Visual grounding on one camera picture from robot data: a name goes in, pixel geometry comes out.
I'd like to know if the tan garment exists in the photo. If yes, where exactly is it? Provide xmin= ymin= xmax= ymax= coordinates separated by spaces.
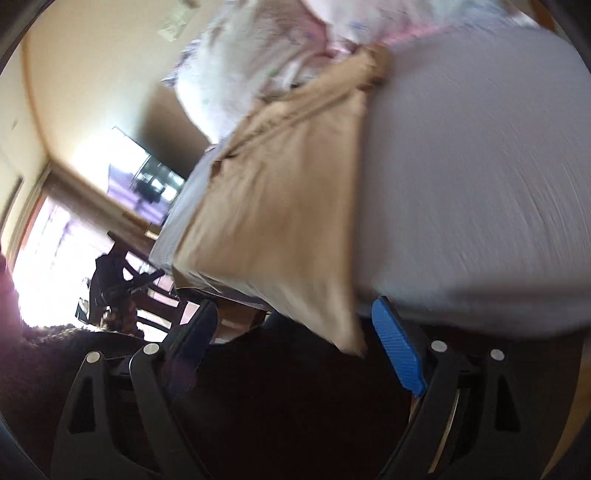
xmin=172 ymin=44 xmax=392 ymax=355

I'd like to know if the grey-lilac bed sheet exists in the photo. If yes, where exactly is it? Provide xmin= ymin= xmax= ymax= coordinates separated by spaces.
xmin=150 ymin=27 xmax=590 ymax=337

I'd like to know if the left floral pillow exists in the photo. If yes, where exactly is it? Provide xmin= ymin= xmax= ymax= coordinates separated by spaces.
xmin=161 ymin=0 xmax=339 ymax=144

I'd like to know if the right pink floral pillow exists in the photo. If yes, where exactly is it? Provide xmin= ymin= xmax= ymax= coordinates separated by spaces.
xmin=304 ymin=0 xmax=538 ymax=51

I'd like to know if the window with wooden frame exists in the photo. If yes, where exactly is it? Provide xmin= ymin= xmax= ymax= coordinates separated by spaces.
xmin=0 ymin=165 xmax=116 ymax=328

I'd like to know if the wall television screen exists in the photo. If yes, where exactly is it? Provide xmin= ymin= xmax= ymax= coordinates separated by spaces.
xmin=106 ymin=127 xmax=185 ymax=225

